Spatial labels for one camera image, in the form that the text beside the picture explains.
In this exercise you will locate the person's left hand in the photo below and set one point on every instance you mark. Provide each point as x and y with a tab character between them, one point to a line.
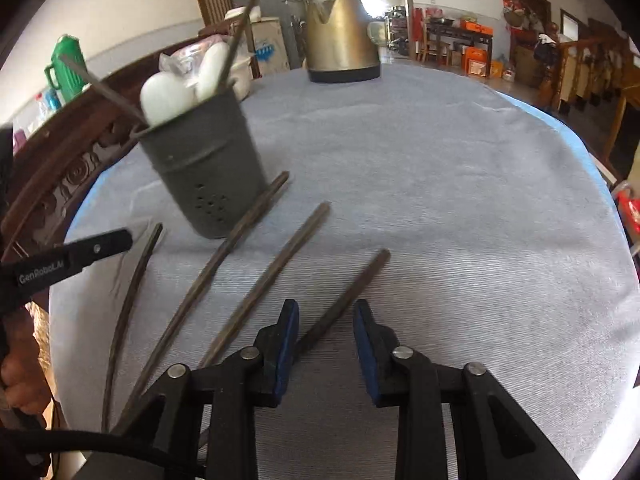
20	375

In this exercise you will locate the grey refrigerator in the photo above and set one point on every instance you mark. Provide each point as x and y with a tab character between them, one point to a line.
275	5

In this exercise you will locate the flat orange box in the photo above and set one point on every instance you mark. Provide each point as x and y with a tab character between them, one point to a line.
475	25

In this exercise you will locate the blue-label plastic bottle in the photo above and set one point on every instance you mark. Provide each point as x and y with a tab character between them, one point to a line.
50	101

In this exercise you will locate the wooden staircase railing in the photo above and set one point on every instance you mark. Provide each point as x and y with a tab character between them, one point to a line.
585	75

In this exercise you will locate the green thermos jug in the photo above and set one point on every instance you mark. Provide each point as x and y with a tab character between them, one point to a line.
65	75

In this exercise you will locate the bronze electric kettle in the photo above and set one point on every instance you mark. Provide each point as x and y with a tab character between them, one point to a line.
340	30

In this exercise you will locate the grey metal utensil holder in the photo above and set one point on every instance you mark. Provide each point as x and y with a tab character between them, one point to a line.
210	170

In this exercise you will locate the white rice cooker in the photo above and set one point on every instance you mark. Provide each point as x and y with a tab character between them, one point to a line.
250	12

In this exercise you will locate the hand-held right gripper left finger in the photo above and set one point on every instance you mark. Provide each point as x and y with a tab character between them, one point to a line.
285	350

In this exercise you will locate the dark wooden dining table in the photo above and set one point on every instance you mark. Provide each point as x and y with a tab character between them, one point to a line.
457	35

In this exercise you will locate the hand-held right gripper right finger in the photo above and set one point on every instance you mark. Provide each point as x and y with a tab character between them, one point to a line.
365	355

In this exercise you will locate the white chest freezer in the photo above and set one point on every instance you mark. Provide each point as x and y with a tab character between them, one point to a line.
270	47

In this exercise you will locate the grey tablecloth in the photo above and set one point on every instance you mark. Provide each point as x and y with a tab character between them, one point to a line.
425	235

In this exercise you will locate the carved wooden sideboard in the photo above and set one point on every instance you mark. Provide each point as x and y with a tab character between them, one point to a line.
75	160

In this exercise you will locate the red child's chair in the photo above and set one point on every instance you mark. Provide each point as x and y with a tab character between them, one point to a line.
630	210

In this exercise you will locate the white plastic spoon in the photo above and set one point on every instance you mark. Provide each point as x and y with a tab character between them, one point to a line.
212	67
162	97

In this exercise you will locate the blue under cloth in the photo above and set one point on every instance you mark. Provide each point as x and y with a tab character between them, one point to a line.
575	132

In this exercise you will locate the orange cardboard box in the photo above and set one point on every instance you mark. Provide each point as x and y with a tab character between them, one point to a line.
475	65

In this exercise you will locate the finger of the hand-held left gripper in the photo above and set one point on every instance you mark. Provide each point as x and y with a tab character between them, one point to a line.
97	250

